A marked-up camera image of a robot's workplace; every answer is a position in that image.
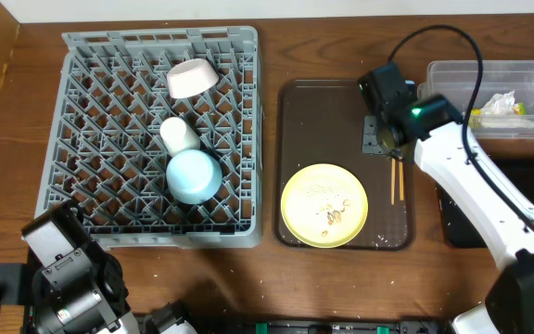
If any wooden chopstick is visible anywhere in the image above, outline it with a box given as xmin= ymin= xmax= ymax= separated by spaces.
xmin=398 ymin=161 xmax=405 ymax=201
xmin=390 ymin=159 xmax=396 ymax=205

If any green snack wrapper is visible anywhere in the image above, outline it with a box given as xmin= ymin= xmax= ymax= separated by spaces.
xmin=469 ymin=103 xmax=527 ymax=129

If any black tray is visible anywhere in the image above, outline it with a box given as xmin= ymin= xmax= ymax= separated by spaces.
xmin=437 ymin=159 xmax=534 ymax=249

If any pink bowl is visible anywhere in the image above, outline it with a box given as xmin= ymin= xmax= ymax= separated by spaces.
xmin=167 ymin=58 xmax=219 ymax=98

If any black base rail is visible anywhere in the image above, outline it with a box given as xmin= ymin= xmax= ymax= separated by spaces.
xmin=136 ymin=301 xmax=453 ymax=334

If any grey plastic dish rack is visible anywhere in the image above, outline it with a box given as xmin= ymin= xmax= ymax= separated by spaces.
xmin=36 ymin=26 xmax=264 ymax=249

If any white cup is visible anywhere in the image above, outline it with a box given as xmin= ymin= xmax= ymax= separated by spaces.
xmin=159 ymin=117 xmax=200 ymax=157

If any clear plastic bin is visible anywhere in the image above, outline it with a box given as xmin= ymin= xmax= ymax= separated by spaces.
xmin=417 ymin=60 xmax=534 ymax=139

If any yellow plate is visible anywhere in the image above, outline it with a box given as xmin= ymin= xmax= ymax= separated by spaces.
xmin=280 ymin=163 xmax=369 ymax=249

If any dark brown serving tray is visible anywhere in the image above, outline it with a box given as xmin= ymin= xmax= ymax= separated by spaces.
xmin=273 ymin=80 xmax=414 ymax=251

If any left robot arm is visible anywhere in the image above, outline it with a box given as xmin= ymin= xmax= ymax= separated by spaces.
xmin=21 ymin=199 xmax=140 ymax=334

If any white tissue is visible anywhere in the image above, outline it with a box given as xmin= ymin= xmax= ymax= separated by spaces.
xmin=472 ymin=91 xmax=534 ymax=129

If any light blue saucer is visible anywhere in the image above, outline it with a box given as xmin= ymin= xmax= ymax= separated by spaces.
xmin=166 ymin=149 xmax=223 ymax=205

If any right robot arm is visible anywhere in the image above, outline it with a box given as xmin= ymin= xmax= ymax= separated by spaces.
xmin=359 ymin=62 xmax=534 ymax=333

